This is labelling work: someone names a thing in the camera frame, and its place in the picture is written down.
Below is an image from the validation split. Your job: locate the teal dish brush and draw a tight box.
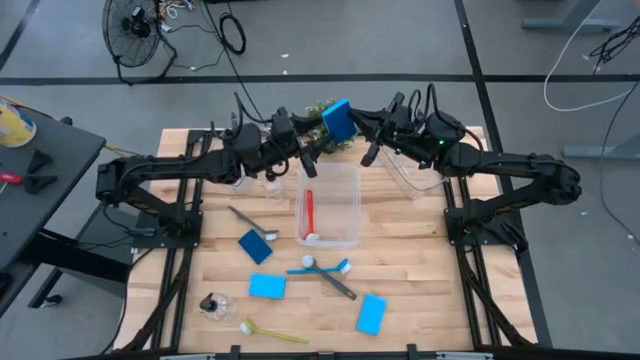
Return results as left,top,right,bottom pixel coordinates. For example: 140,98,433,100
286,257,353,276

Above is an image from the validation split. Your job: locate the yellow roll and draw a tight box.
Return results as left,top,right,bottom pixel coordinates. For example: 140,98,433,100
0,98,38,149

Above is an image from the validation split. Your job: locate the white floor cable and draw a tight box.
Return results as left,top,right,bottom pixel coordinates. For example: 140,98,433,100
543,0,640,113

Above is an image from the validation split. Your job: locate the red dish brush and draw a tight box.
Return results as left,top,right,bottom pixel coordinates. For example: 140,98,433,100
301,188,321,244

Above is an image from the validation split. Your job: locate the black cable bundle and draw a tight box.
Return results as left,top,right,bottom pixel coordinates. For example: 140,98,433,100
588,14,640,66

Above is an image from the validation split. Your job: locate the lime green dish brush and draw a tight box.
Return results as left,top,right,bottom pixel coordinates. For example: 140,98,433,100
238,316,310,345

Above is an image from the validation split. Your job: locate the black clamp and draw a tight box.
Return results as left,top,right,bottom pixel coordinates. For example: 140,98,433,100
27,148,55,175
23,174,59,196

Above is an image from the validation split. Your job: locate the grey desk foot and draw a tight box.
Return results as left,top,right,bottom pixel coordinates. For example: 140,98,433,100
562,132,640,161

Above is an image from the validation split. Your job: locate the clear soap dispenser bottle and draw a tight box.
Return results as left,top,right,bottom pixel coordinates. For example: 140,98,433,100
260,172,287,200
198,291,237,323

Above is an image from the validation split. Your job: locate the small green potted plant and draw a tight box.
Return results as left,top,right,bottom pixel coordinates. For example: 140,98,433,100
303,98,359,154

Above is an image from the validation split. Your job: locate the shallow clear plastic bin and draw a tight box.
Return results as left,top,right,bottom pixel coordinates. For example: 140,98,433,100
230,169,262,196
377,144,454,201

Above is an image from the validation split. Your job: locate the grey desk leg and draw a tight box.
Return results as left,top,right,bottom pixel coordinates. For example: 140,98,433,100
521,0,625,32

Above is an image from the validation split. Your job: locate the black side table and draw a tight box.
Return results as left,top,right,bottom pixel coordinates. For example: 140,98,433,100
0,94,132,321

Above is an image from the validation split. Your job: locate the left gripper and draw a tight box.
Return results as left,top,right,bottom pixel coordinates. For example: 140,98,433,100
269,106,335,156

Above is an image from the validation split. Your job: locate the blue sponge with dark backing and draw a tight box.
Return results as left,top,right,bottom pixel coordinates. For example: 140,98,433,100
320,97,359,145
355,293,389,337
248,272,288,301
237,228,275,266

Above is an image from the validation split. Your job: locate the black aluminium table frame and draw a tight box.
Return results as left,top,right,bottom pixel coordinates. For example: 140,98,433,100
112,127,554,360

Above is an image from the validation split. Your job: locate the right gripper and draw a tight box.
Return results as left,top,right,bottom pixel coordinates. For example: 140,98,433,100
349,92,426,151

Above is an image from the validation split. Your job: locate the tall clear plastic bin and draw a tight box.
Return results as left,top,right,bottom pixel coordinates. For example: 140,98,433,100
293,161,363,250

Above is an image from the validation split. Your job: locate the dark grey round-head dish brush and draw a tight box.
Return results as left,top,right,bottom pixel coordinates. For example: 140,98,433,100
300,254,359,302

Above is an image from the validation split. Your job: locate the coiled black cable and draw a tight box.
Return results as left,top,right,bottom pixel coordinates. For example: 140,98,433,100
218,12,248,56

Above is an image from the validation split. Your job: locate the black floor fan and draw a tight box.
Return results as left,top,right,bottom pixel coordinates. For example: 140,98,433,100
101,0,179,86

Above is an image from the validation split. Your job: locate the silver aluminium extrusion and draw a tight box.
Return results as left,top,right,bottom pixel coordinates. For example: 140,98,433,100
158,352,217,360
436,351,495,360

